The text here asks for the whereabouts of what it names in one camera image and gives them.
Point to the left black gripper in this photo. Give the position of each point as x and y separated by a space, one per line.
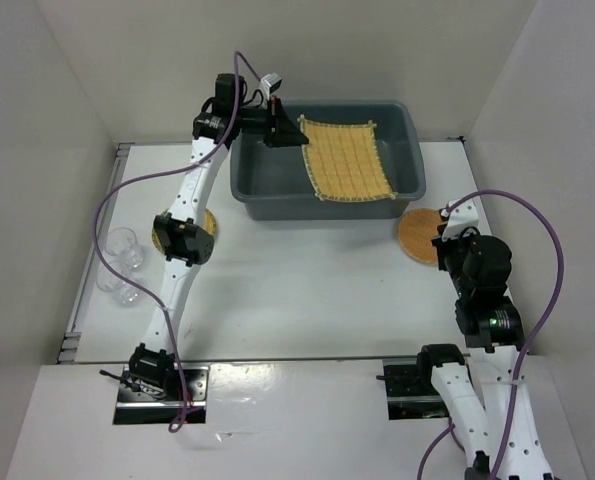
280 129

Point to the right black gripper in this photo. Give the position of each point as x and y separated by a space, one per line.
440 245

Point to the round orange woven tray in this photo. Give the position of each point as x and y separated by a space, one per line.
415 231

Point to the rectangular woven bamboo mat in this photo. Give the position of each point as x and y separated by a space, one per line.
343 163

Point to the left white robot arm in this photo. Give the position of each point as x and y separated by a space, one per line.
181 231

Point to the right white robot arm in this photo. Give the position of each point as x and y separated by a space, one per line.
485 394

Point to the round bamboo tray left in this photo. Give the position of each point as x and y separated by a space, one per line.
210 225

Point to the clear plastic cup upper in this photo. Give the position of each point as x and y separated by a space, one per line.
122 243

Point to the clear plastic cup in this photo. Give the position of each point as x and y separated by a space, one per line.
122 243
122 292

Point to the clear plastic cup lower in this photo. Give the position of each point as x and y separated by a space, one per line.
122 292

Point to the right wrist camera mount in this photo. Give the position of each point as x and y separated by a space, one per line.
458 216

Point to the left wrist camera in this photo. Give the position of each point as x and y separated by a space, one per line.
269 84

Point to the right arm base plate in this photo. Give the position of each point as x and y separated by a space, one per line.
408 396

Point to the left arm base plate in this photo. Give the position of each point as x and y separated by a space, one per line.
138 403

